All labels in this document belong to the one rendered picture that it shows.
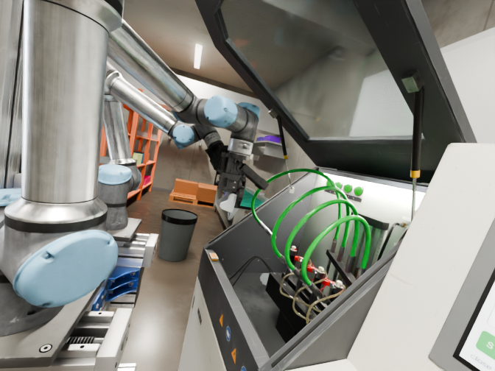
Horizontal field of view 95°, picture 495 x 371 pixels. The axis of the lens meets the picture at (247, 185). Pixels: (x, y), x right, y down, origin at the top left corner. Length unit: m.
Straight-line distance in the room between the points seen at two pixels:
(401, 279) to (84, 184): 0.66
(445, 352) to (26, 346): 0.72
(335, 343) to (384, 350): 0.10
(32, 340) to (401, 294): 0.72
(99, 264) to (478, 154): 0.77
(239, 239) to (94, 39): 0.98
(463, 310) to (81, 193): 0.68
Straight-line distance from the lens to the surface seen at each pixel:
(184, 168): 7.03
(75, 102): 0.37
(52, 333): 0.58
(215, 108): 0.61
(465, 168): 0.71
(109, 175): 0.97
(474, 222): 0.66
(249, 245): 1.21
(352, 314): 0.68
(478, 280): 0.63
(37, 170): 0.39
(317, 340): 0.64
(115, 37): 0.57
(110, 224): 1.00
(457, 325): 0.63
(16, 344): 0.58
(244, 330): 0.74
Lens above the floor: 1.40
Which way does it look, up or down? 6 degrees down
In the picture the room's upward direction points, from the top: 12 degrees clockwise
